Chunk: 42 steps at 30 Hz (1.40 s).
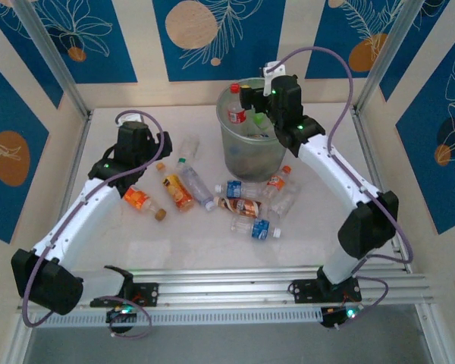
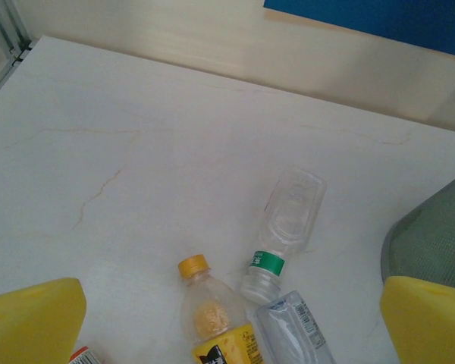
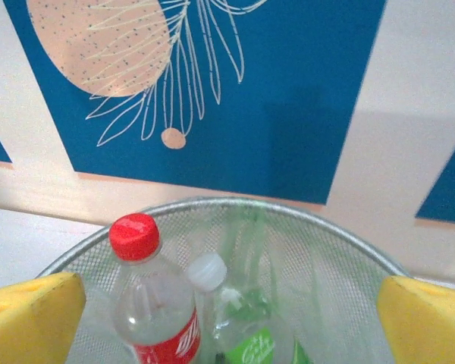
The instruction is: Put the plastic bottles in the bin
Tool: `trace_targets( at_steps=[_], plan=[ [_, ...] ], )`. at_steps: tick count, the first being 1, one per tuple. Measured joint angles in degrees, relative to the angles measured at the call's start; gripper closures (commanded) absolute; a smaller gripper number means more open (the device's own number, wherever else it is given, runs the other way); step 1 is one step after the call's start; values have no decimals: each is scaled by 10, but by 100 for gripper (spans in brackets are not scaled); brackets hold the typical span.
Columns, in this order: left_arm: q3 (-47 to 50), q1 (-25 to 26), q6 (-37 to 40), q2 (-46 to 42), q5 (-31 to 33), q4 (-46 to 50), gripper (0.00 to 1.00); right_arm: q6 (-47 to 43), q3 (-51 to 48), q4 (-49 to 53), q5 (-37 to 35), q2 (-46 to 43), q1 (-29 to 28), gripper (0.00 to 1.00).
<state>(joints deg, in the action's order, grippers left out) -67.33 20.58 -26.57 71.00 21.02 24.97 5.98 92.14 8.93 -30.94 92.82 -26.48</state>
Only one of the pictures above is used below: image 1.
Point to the aluminium table side rail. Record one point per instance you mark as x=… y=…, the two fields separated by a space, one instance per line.
x=371 y=151
x=82 y=132

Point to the black controller board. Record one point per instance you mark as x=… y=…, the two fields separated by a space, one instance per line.
x=117 y=322
x=335 y=318

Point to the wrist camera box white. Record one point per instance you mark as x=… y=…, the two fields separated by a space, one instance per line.
x=271 y=77
x=130 y=117

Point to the blue label water bottle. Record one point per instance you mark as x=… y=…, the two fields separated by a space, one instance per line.
x=261 y=228
x=235 y=189

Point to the orange juice bottle orange cap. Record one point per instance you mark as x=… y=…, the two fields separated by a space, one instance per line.
x=178 y=191

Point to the red label bottle orange cap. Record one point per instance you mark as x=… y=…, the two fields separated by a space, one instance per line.
x=276 y=182

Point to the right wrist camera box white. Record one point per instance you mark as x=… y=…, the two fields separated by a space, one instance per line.
x=271 y=77

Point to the translucent green waste bin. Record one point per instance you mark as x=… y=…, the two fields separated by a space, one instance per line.
x=250 y=163

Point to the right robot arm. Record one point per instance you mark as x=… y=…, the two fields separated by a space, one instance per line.
x=364 y=227

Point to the brown coffee drink bottle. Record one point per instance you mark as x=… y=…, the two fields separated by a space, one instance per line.
x=242 y=206

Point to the clear ribbed water bottle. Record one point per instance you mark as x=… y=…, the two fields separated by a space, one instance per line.
x=195 y=186

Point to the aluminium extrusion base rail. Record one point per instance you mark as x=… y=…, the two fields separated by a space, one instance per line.
x=231 y=292

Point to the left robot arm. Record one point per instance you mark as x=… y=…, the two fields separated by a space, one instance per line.
x=45 y=282

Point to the aluminium frame post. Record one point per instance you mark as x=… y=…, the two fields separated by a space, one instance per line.
x=388 y=57
x=54 y=57
x=17 y=345
x=434 y=341

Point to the green label plastic bottle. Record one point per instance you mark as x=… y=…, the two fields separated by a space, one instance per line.
x=258 y=121

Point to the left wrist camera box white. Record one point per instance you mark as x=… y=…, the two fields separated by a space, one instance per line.
x=130 y=117

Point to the blue yellow label bottle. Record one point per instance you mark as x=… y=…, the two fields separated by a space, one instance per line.
x=256 y=135

